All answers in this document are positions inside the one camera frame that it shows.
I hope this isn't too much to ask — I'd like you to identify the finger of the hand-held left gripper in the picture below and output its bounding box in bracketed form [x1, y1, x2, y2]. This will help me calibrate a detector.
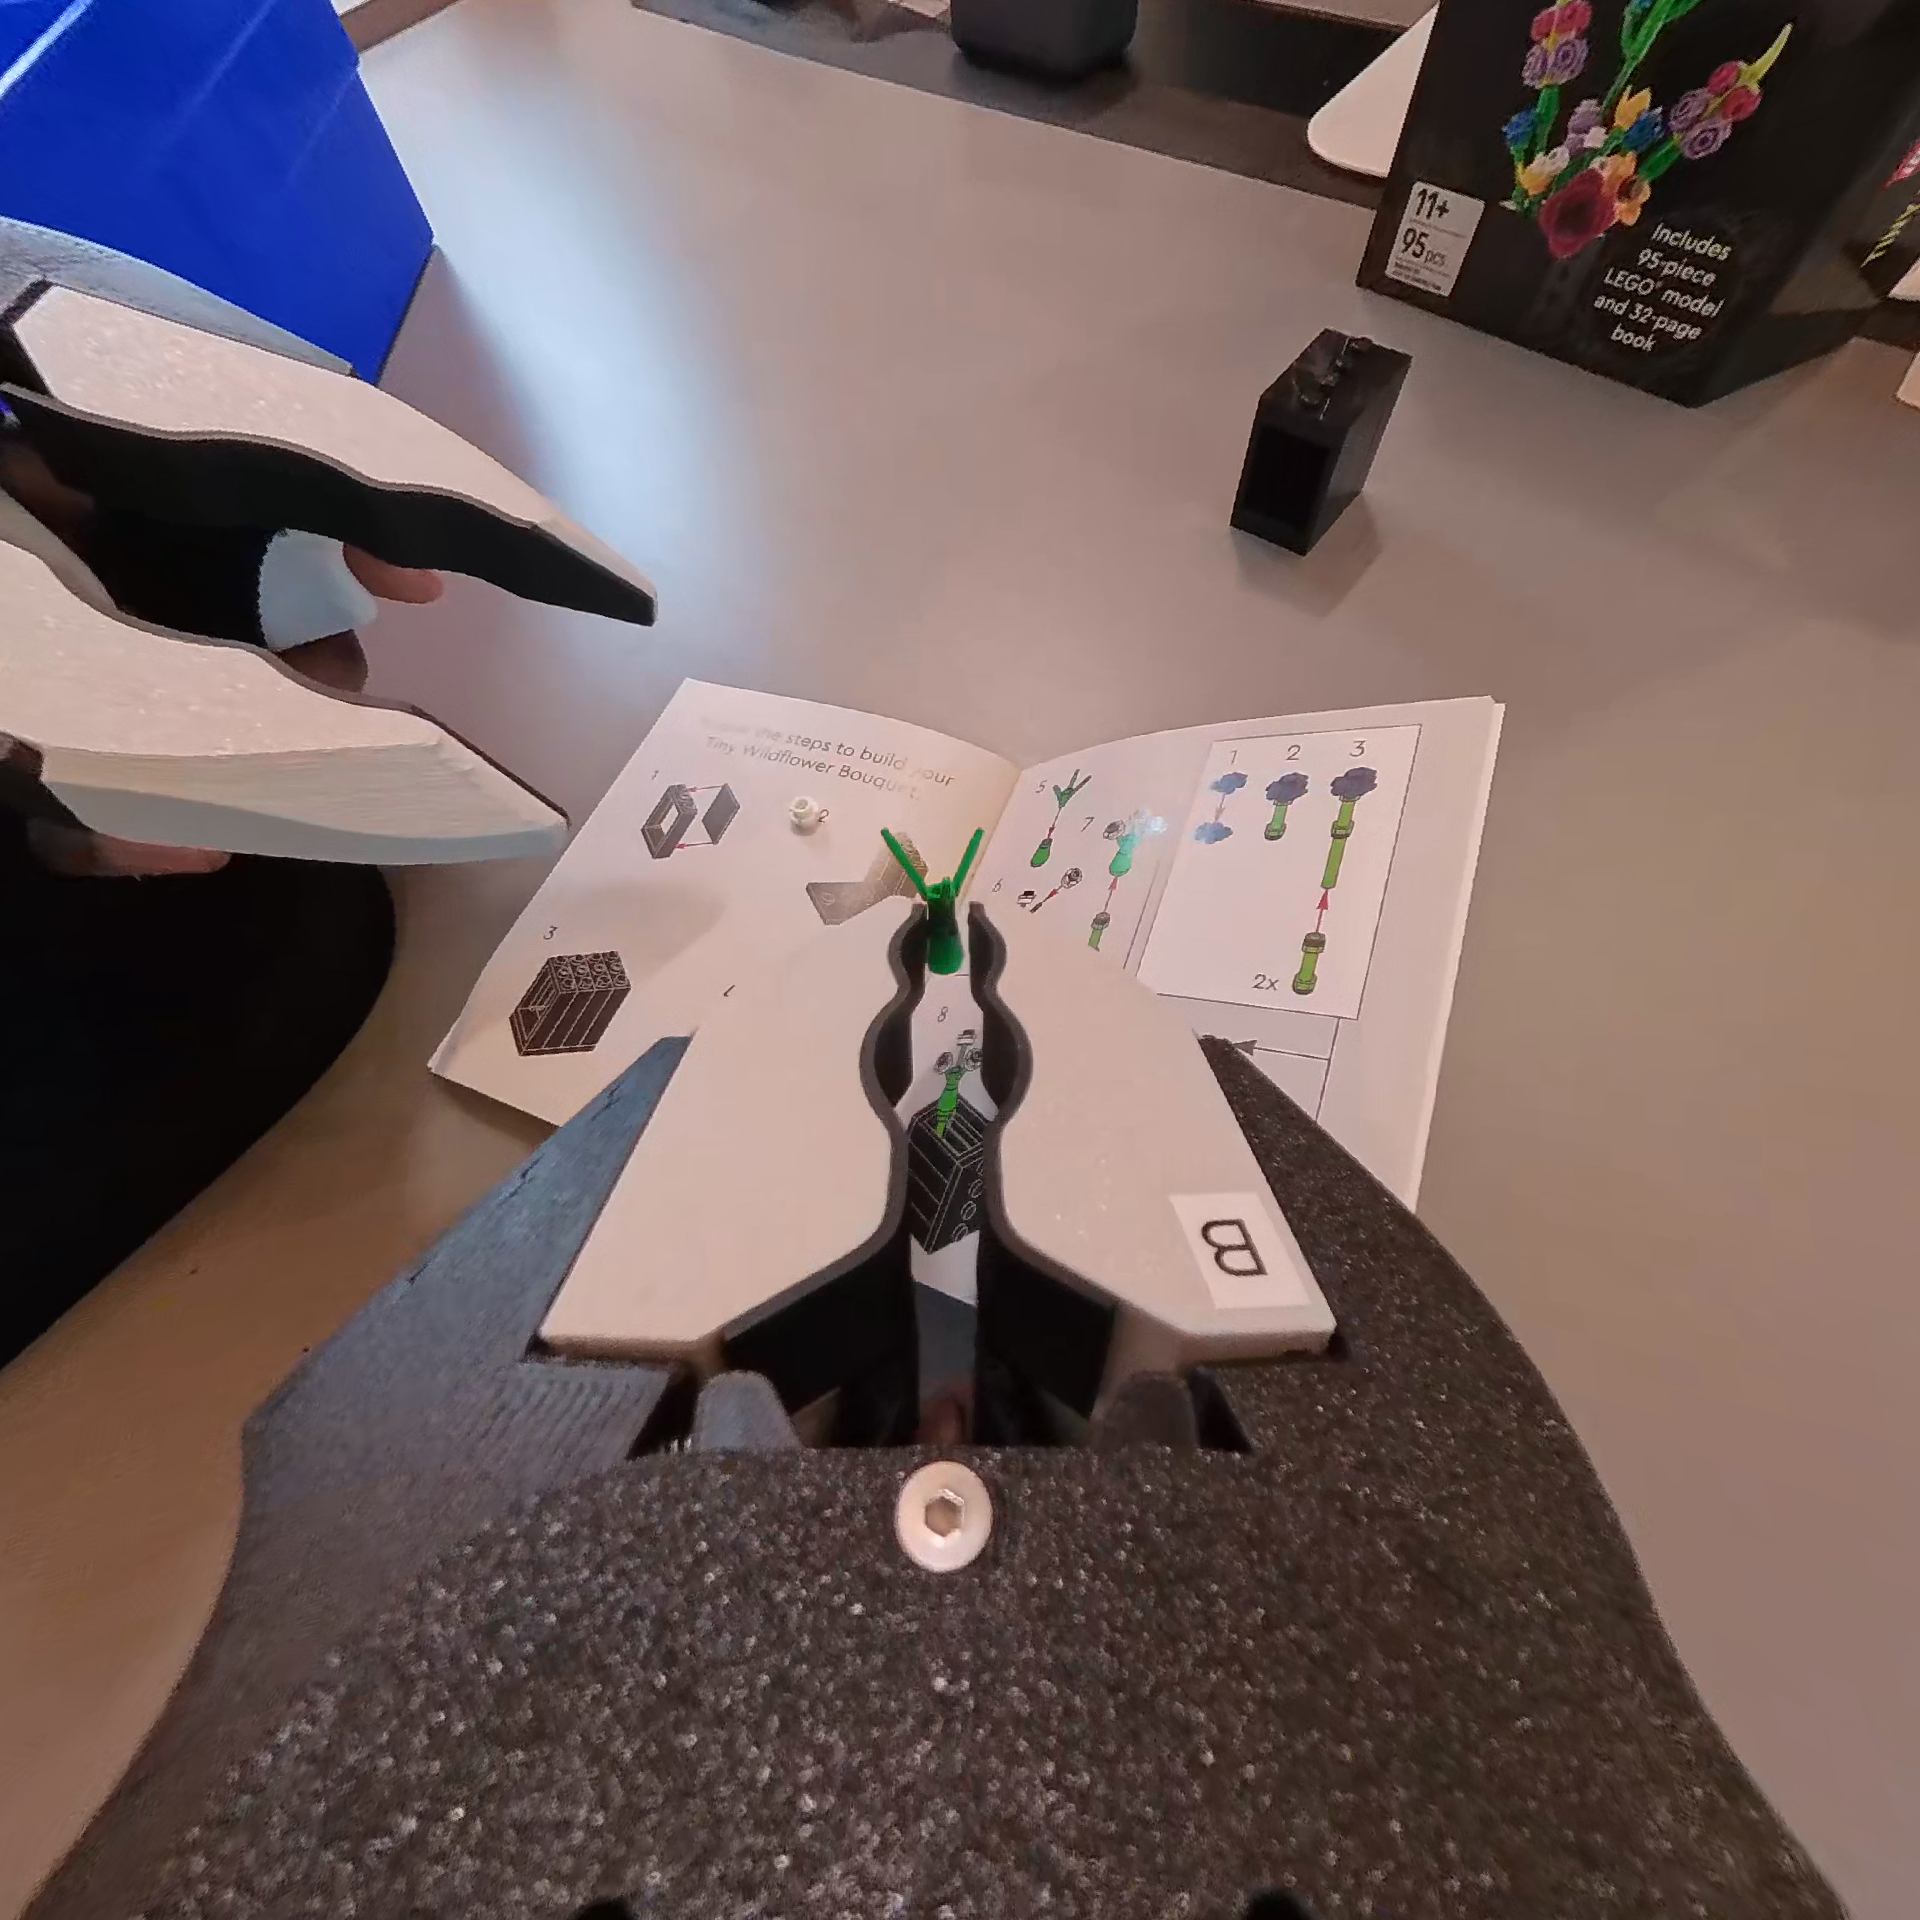
[0, 215, 656, 630]
[0, 492, 573, 872]

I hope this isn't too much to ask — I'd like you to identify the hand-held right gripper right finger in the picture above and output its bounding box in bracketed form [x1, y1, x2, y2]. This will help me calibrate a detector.
[963, 899, 1341, 1373]

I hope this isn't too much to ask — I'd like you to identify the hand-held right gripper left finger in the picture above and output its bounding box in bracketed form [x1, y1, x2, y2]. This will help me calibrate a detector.
[534, 903, 922, 1364]

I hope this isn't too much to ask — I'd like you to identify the blue plastic bin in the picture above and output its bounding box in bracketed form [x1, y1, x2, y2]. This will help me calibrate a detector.
[0, 0, 438, 386]

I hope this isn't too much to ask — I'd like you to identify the green lego stem piece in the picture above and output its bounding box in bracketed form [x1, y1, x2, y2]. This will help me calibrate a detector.
[876, 821, 990, 976]

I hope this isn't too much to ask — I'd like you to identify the lego instruction booklet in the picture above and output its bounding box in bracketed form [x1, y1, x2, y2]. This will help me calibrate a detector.
[429, 676, 1502, 1213]

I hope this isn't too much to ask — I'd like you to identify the black lego box brick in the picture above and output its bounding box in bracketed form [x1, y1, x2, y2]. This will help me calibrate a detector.
[1227, 328, 1419, 558]

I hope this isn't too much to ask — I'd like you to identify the black lego set box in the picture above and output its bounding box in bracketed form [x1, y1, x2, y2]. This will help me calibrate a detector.
[1351, 0, 1920, 413]

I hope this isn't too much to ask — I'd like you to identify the person's left hand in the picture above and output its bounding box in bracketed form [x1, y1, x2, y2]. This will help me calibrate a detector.
[0, 480, 449, 884]

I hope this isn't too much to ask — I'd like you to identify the black quilted pad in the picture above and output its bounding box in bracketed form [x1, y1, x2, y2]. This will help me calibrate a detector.
[0, 842, 401, 1364]

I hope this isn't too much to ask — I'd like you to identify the dark desk mat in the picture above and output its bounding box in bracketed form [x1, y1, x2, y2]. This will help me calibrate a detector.
[630, 0, 1448, 215]

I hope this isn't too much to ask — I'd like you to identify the dark grey charger box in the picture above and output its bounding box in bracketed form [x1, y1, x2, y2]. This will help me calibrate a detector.
[950, 0, 1145, 79]

